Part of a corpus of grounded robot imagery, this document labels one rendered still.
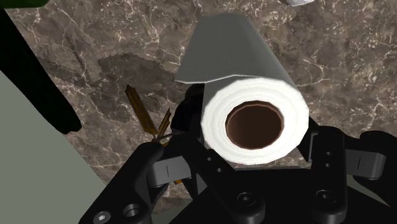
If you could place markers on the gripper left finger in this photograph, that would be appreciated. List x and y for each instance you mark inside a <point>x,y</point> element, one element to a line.
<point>139,173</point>

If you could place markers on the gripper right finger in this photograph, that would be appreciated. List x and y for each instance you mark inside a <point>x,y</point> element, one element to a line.
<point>328,161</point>

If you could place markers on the white paper towel roll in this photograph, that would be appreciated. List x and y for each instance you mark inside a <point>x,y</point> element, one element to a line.
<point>223,52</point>

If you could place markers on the brown dry plant stems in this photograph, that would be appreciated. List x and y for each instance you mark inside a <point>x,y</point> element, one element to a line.
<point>141,111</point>

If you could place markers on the black long rounded object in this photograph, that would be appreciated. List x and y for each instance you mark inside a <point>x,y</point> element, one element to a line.
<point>31,74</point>

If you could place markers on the pale grey object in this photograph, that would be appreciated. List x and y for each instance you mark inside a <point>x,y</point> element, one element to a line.
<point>298,2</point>

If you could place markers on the green object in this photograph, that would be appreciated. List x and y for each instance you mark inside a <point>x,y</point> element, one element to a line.
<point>21,2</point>

